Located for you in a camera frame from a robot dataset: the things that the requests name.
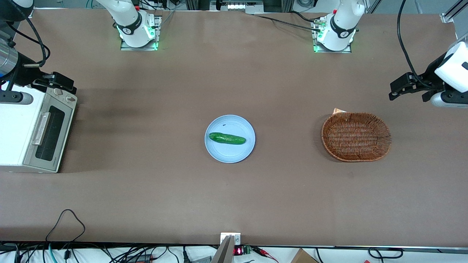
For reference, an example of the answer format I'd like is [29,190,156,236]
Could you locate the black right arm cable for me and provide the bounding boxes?
[14,16,50,68]

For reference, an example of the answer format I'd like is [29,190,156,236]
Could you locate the green cucumber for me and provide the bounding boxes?
[209,132,246,145]

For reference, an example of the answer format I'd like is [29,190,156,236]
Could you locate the brown wicker basket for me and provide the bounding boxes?
[321,112,392,162]

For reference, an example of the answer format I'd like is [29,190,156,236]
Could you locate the aluminium frame extrusion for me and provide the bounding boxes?
[440,0,468,24]

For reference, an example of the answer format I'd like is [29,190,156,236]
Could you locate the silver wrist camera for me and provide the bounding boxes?
[0,91,34,106]
[430,91,468,108]

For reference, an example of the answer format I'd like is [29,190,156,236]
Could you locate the white toaster oven body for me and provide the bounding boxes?
[0,86,78,174]

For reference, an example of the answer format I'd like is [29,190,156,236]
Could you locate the light blue plate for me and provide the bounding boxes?
[204,115,256,164]

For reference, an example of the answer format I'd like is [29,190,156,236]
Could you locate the brown cardboard box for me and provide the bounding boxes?
[290,248,319,263]

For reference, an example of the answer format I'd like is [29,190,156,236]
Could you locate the aluminium camera post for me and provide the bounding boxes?
[211,233,241,263]

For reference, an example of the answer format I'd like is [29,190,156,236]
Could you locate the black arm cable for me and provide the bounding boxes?
[397,0,436,89]
[14,16,50,68]

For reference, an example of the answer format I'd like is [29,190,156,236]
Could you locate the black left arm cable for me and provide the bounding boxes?
[397,0,436,89]

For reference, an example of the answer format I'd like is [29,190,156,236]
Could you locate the black coiled cable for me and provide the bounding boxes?
[368,247,404,260]

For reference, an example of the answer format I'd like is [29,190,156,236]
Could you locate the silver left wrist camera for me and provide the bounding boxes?
[430,91,468,108]

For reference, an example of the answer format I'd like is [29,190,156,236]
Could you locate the grey oven door with handle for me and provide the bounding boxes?
[23,102,76,174]

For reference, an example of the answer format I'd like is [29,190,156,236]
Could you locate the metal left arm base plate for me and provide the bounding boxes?
[311,16,354,54]

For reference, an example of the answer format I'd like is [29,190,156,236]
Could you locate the black power cable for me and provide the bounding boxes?
[252,13,324,33]

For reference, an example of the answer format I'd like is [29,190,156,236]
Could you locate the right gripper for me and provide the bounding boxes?
[0,41,78,95]

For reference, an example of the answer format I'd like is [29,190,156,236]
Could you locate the thin black looped cable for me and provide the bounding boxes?
[45,209,86,243]

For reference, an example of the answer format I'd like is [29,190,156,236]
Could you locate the red alligator clip leads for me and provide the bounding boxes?
[252,247,279,263]

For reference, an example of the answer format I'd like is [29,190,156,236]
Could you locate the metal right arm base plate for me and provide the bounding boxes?
[120,15,162,51]

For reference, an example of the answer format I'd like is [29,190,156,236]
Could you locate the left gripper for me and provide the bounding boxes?
[389,41,468,102]

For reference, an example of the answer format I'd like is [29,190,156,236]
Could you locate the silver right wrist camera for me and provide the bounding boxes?
[0,91,34,106]

